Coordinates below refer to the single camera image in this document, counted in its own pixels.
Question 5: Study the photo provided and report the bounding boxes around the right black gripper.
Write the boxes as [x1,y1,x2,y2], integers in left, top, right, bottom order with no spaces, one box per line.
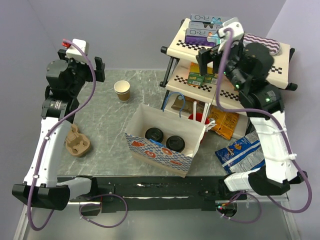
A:
[195,40,248,93]

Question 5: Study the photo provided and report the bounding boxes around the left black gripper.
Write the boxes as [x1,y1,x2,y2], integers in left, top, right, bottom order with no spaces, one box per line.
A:
[58,49,105,97]

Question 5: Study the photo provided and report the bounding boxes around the black cup lid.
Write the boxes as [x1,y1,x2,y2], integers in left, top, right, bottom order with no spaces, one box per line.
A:
[145,127,164,143]
[165,135,186,153]

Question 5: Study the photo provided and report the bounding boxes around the paper takeout bag blue handles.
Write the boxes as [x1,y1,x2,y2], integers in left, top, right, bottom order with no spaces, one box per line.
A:
[125,103,206,178]

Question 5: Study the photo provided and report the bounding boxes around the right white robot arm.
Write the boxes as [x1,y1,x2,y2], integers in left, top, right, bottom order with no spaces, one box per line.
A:
[196,41,308,199]

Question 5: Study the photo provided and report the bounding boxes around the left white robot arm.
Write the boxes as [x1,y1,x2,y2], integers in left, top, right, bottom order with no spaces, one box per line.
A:
[12,49,105,211]

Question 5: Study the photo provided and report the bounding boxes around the two tier checkered shelf rack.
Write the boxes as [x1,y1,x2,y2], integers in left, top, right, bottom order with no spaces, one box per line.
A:
[159,17,298,141]

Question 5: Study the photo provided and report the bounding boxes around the purple R&O box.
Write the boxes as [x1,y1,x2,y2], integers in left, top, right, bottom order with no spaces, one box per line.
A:
[185,28,221,47]

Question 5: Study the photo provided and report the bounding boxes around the green yellow box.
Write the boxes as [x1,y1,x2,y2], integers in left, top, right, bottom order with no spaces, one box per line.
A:
[187,62,204,87]
[203,67,218,85]

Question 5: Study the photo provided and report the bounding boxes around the green yellow box far left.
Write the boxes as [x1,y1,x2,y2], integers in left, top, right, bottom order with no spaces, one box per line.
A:
[187,62,204,87]

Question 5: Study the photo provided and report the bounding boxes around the stack of brown paper cups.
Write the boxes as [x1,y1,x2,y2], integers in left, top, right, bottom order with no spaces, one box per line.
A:
[113,80,131,102]

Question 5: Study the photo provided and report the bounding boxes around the dark grey R&O box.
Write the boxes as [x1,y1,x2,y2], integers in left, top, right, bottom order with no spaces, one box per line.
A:
[188,21,223,31]

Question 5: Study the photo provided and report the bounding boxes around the grey R&O box top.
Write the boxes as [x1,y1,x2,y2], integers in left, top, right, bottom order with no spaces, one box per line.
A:
[190,13,232,24]

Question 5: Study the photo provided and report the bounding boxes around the brown snack bag under shelf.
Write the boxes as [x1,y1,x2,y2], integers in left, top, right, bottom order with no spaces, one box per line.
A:
[171,95,205,114]

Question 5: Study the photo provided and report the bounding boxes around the red cup with stirrers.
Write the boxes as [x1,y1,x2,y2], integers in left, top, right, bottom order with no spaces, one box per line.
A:
[188,101,216,132]

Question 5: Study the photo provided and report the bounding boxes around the purple wavy pouch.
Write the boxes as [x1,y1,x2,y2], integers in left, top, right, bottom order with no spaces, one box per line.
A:
[243,33,282,56]

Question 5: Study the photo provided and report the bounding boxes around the blue snack bag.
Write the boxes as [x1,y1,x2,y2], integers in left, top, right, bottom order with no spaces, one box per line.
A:
[215,131,265,174]

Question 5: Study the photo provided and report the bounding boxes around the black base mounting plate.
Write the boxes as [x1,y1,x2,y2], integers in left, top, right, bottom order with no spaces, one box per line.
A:
[71,176,235,213]

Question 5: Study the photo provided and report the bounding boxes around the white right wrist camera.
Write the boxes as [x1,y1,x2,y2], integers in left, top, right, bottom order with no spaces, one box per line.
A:
[217,17,245,54]

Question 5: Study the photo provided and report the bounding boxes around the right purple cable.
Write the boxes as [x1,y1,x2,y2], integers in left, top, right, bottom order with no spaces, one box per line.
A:
[215,27,313,223]

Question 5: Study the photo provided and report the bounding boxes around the aluminium rail frame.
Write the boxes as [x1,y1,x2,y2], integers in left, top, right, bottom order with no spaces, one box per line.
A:
[13,149,301,240]

